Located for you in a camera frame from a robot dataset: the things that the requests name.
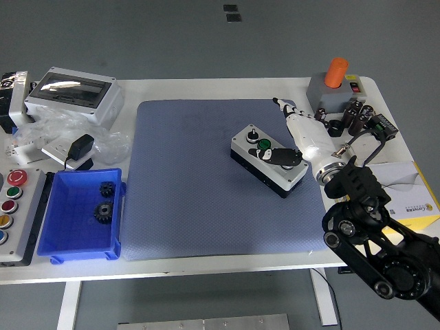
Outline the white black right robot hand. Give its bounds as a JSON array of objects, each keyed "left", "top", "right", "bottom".
[{"left": 256, "top": 97, "right": 340, "bottom": 172}]

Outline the grey four-button control box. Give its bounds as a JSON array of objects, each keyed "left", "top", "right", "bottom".
[{"left": 229, "top": 123, "right": 309, "bottom": 199}]

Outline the orange cylinder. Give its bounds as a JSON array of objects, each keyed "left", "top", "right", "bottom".
[{"left": 324, "top": 57, "right": 349, "bottom": 89}]

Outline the black terminal module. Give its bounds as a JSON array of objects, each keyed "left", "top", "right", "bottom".
[{"left": 366, "top": 113, "right": 399, "bottom": 141}]

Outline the yellow white cardboard box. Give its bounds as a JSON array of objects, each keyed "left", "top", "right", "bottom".
[{"left": 366, "top": 160, "right": 440, "bottom": 232}]

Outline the grey-blue textured mat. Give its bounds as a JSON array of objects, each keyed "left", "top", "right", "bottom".
[{"left": 120, "top": 98, "right": 331, "bottom": 262}]

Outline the white table leg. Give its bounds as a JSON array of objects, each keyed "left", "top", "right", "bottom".
[
  {"left": 309, "top": 267, "right": 340, "bottom": 327},
  {"left": 56, "top": 280, "right": 83, "bottom": 330}
]

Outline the clear plastic bag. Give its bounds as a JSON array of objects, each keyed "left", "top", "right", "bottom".
[{"left": 13, "top": 104, "right": 133, "bottom": 166}]

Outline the small black gear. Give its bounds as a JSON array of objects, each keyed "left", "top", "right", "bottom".
[{"left": 98, "top": 181, "right": 117, "bottom": 199}]

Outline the grey metal plate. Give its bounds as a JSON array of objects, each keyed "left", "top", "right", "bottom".
[{"left": 116, "top": 313, "right": 292, "bottom": 330}]

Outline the large black gear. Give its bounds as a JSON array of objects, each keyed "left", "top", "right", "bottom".
[{"left": 91, "top": 200, "right": 114, "bottom": 226}]

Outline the black power adapter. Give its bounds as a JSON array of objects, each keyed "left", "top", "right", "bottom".
[{"left": 63, "top": 133, "right": 96, "bottom": 171}]

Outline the white power socket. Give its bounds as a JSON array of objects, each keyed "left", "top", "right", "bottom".
[{"left": 41, "top": 139, "right": 94, "bottom": 171}]

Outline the blue plastic bin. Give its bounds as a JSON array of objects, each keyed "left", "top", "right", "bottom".
[{"left": 36, "top": 167, "right": 127, "bottom": 265}]

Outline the white metal device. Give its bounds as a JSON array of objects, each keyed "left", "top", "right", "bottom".
[{"left": 8, "top": 78, "right": 37, "bottom": 128}]

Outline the large grey pushbutton station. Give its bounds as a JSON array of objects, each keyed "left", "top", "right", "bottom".
[{"left": 0, "top": 168, "right": 54, "bottom": 267}]

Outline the black ring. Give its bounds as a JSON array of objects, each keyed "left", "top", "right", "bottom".
[{"left": 327, "top": 119, "right": 344, "bottom": 138}]

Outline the grey switch box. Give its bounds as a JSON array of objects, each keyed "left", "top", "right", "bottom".
[{"left": 305, "top": 72, "right": 367, "bottom": 114}]

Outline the thin black table cable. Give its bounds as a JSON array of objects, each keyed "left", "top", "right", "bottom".
[{"left": 314, "top": 267, "right": 344, "bottom": 330}]

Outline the grey enclosure with clear lid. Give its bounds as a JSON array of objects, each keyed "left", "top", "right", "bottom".
[{"left": 23, "top": 67, "right": 124, "bottom": 127}]

